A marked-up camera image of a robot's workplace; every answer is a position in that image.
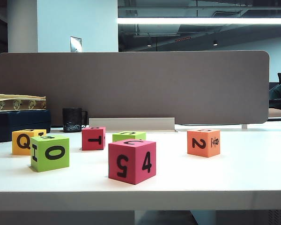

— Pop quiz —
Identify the green block with letter U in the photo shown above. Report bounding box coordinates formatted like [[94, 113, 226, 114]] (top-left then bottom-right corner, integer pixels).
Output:
[[112, 131, 147, 143]]

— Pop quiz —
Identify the pink block with number 5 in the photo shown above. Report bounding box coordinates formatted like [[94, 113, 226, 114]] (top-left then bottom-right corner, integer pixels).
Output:
[[108, 138, 156, 185]]

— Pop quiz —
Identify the pink block with letter T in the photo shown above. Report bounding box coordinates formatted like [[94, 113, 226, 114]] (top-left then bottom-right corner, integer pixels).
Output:
[[81, 126, 106, 151]]

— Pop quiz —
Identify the orange block with number 2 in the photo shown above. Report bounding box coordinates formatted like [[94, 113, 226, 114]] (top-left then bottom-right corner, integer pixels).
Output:
[[187, 128, 221, 158]]

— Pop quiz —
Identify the yellow block with letter Q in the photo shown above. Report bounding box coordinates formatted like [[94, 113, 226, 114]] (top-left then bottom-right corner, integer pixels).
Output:
[[11, 129, 47, 156]]

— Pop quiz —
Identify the green block with letter O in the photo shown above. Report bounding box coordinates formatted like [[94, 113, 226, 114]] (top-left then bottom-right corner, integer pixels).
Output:
[[30, 134, 70, 173]]

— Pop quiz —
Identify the brown desk divider panel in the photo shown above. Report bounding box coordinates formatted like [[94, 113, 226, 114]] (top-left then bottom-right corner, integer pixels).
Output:
[[0, 50, 270, 128]]

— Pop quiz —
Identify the black mug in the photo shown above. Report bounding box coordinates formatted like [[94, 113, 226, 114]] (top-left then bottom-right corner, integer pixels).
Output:
[[62, 107, 89, 133]]

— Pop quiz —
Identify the yellow patterned box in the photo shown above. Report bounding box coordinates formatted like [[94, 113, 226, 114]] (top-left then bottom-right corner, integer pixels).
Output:
[[0, 93, 47, 112]]

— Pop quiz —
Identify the dark blue case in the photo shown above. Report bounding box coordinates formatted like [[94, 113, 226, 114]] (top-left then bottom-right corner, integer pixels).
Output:
[[0, 109, 52, 143]]

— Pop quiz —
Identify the long ceiling light strip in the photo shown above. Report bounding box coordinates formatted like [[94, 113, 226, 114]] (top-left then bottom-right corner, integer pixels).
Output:
[[117, 16, 281, 25]]

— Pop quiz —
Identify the white cable tray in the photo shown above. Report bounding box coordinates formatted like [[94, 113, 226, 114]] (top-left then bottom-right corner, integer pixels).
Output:
[[88, 117, 178, 132]]

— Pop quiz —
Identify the paper wall sign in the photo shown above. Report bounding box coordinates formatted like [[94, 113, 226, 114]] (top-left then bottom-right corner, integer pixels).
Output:
[[69, 36, 82, 53]]

